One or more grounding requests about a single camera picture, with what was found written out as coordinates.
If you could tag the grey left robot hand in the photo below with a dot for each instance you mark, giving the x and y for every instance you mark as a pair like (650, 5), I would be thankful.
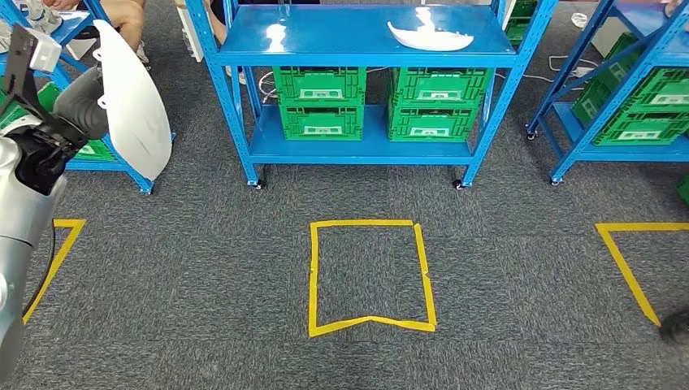
(81, 89)

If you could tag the white curved plastic part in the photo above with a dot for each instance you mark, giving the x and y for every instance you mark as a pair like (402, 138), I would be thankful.
(134, 107)

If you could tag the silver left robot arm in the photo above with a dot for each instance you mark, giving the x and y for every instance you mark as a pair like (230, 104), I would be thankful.
(16, 215)

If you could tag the white plastic part with writing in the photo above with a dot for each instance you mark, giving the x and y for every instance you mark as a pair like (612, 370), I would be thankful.
(430, 40)

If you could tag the small white power strip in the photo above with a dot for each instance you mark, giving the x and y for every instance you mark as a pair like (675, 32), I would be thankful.
(584, 72)

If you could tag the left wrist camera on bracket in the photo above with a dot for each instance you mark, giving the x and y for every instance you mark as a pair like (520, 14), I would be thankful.
(43, 51)

